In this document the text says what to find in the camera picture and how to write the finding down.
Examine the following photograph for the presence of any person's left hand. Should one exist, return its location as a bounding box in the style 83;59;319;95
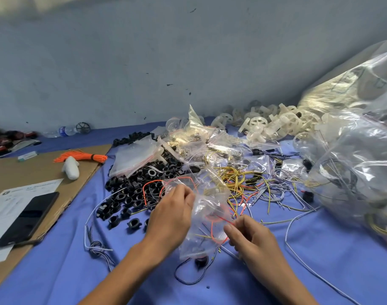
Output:
143;183;197;259

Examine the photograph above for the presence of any person's right hand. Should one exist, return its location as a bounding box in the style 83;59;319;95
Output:
223;214;297;291

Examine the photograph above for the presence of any clear zip plastic bag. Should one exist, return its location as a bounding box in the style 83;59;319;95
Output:
160;166;237;262

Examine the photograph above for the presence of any pile of black plastic rings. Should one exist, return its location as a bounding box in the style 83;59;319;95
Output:
95;130;189;234

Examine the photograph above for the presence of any stack of plastic bags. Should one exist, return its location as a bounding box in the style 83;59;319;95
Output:
109;135;167;180

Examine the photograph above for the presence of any grey wire bundle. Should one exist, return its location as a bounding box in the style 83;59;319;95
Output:
83;205;117;273

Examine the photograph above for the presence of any heap of plastic bags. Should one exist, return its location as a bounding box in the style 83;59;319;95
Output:
160;104;246;167

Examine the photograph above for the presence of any pile of white plastic wheels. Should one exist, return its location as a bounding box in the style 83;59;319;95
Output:
211;101;323;145

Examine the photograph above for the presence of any pile of large plastic bags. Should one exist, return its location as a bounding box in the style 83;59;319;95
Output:
294;36;387;247

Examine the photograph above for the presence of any person's left forearm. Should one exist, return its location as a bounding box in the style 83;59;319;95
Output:
78;241;170;305

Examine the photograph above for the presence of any orange tie bundle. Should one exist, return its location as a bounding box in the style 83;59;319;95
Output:
53;150;110;165

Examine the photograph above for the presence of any white handheld device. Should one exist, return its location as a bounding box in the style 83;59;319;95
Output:
61;155;81;182

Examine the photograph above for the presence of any blue cloth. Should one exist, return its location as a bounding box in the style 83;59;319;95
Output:
0;117;387;305

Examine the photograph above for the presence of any black round wheel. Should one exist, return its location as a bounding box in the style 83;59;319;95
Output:
74;121;93;135

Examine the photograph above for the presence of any clear plastic water bottle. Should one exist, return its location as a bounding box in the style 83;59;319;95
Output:
43;125;77;139

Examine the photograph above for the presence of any black smartphone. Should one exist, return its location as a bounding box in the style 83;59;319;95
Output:
0;191;61;249

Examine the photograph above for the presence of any brown cardboard sheet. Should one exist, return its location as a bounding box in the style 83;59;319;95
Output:
0;143;113;295

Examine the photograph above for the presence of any small white label card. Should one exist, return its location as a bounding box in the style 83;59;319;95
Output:
16;151;39;163

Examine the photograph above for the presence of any white paper sheet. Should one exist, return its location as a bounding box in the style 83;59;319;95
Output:
0;178;65;266

